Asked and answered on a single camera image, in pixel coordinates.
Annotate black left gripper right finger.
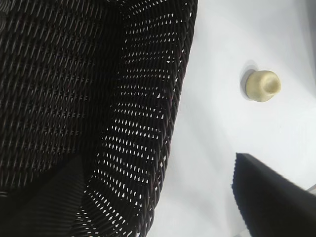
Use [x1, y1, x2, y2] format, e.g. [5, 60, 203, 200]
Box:
[231, 152, 316, 237]

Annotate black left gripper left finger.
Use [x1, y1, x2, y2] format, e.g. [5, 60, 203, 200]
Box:
[0, 155, 87, 237]

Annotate pale yellow egg yolk pastry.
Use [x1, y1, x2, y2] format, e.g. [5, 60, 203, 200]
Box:
[245, 70, 282, 102]

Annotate dark brown wicker basket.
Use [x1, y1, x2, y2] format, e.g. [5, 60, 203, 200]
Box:
[0, 0, 199, 237]

